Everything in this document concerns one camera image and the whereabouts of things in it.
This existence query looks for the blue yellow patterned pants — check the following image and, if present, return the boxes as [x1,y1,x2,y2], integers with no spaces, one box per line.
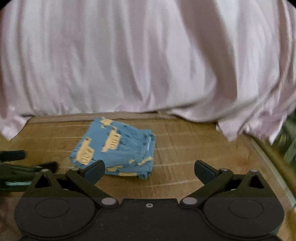
[69,118,156,179]

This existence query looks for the white satin sheet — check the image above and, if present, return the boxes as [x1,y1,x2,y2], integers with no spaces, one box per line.
[1,1,295,142]

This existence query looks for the brown bamboo mat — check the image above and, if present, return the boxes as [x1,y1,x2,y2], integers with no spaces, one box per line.
[0,111,296,241]

